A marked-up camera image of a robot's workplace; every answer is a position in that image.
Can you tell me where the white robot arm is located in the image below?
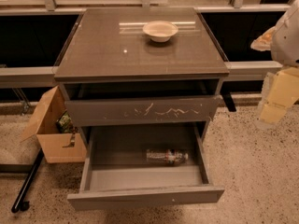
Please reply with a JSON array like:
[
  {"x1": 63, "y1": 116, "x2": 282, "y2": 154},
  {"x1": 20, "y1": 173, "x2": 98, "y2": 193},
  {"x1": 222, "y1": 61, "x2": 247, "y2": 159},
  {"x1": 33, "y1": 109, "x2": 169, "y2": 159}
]
[{"x1": 250, "y1": 0, "x2": 299, "y2": 126}]

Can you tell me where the open grey middle drawer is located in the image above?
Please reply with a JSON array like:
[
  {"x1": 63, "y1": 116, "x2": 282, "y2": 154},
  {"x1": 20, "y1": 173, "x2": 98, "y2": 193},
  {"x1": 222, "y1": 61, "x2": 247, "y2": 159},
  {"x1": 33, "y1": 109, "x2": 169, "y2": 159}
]
[{"x1": 67, "y1": 123, "x2": 224, "y2": 210}]

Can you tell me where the clear plastic water bottle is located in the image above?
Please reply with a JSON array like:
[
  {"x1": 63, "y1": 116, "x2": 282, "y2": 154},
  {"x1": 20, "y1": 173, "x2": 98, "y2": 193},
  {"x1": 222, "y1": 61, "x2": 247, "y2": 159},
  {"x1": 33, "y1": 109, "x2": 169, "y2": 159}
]
[{"x1": 146, "y1": 149, "x2": 189, "y2": 165}]

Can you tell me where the white paper bowl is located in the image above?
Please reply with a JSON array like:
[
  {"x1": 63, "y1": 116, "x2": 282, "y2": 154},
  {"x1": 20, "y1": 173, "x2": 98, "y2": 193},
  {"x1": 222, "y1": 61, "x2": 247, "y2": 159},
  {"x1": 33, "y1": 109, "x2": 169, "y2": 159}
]
[{"x1": 143, "y1": 21, "x2": 178, "y2": 43}]

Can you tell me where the black metal floor bar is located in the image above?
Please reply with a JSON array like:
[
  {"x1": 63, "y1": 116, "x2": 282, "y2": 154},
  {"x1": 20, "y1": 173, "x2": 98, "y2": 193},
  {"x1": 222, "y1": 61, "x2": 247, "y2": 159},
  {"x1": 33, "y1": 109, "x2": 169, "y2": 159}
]
[{"x1": 11, "y1": 149, "x2": 44, "y2": 214}]

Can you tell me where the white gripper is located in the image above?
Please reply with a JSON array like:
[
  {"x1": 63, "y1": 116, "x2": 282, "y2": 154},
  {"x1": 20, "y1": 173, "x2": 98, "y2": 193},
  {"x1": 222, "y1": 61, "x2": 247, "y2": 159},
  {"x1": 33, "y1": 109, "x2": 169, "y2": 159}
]
[{"x1": 250, "y1": 27, "x2": 299, "y2": 124}]

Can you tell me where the grey top drawer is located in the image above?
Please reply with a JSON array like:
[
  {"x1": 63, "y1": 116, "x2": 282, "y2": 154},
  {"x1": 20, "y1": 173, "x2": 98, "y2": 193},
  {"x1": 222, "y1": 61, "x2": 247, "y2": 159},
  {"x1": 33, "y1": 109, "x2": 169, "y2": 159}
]
[{"x1": 65, "y1": 96, "x2": 220, "y2": 127}]

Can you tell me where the grey horizontal railing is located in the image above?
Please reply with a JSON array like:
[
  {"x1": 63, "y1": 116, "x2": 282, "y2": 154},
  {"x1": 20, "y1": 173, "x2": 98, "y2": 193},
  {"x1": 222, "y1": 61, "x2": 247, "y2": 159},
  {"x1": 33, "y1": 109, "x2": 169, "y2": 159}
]
[{"x1": 0, "y1": 61, "x2": 282, "y2": 89}]

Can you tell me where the green snack bag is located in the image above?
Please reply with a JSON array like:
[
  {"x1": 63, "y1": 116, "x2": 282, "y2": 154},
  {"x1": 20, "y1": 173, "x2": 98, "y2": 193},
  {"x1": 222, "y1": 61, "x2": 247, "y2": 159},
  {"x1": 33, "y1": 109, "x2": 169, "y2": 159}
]
[{"x1": 56, "y1": 111, "x2": 73, "y2": 133}]

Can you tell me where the open cardboard box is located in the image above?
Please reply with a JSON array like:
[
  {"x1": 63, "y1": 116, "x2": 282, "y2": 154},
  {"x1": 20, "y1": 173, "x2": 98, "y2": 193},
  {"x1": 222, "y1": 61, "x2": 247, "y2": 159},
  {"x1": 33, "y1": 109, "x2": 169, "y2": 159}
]
[{"x1": 21, "y1": 86, "x2": 87, "y2": 163}]

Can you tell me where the grey drawer cabinet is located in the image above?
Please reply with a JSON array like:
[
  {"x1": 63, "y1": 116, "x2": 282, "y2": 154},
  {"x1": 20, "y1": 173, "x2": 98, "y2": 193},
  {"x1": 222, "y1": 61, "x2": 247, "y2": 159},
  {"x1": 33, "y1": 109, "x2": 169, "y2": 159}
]
[{"x1": 53, "y1": 7, "x2": 231, "y2": 211}]

